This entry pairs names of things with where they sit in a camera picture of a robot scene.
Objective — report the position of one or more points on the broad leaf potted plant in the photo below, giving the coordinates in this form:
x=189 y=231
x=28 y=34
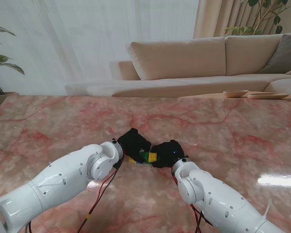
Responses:
x=14 y=68

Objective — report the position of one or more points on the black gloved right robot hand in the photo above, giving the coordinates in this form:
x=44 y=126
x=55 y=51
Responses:
x=169 y=153

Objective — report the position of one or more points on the grey plant pot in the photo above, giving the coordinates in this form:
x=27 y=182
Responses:
x=0 y=99

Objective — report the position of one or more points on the grey sofa cushion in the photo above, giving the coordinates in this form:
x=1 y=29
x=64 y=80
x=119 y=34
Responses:
x=283 y=53

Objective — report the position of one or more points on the wooden tray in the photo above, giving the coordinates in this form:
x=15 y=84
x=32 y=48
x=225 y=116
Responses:
x=266 y=95

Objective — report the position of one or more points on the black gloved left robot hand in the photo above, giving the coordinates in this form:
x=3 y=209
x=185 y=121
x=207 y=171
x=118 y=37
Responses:
x=133 y=143

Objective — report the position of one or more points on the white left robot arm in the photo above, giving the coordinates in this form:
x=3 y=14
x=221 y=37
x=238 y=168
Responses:
x=63 y=177

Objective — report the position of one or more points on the white sheer curtain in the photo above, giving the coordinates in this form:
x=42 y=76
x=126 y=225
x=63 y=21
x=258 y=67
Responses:
x=87 y=36

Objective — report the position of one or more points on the tall green leafy plant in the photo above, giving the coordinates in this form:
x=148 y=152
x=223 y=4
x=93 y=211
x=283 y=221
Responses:
x=277 y=20

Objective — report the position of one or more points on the beige sofa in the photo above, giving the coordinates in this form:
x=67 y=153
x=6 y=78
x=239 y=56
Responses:
x=179 y=58

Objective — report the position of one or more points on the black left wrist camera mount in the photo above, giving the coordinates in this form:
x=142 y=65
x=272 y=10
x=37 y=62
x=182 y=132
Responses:
x=116 y=165

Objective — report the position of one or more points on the yellow toy brick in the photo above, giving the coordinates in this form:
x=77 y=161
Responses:
x=131 y=160
x=152 y=157

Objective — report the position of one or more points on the beige curtain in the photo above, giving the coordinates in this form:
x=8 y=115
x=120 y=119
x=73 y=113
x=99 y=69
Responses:
x=218 y=19

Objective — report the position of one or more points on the green toy brick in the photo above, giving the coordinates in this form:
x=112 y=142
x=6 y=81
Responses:
x=144 y=155

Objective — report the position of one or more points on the wooden bowl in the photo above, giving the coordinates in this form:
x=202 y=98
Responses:
x=235 y=93

